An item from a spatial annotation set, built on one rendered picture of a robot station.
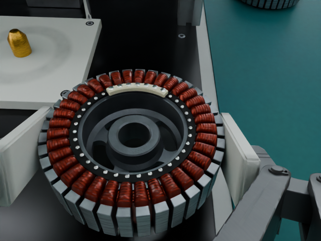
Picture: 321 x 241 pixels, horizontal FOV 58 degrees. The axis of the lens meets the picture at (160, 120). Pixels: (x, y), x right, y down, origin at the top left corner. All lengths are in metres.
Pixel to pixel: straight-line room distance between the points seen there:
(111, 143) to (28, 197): 0.10
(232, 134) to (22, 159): 0.11
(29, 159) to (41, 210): 0.08
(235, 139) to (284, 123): 0.18
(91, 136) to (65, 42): 0.19
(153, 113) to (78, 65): 0.14
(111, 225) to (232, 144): 0.08
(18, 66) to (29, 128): 0.18
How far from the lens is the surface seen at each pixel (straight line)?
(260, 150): 0.17
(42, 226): 0.24
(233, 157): 0.16
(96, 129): 0.20
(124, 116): 0.21
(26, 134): 0.17
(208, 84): 0.35
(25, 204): 0.25
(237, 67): 0.38
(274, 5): 0.51
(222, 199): 0.26
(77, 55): 0.34
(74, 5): 0.45
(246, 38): 0.44
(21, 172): 0.17
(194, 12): 0.40
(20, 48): 0.35
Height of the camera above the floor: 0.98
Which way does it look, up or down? 49 degrees down
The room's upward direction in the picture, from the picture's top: 2 degrees clockwise
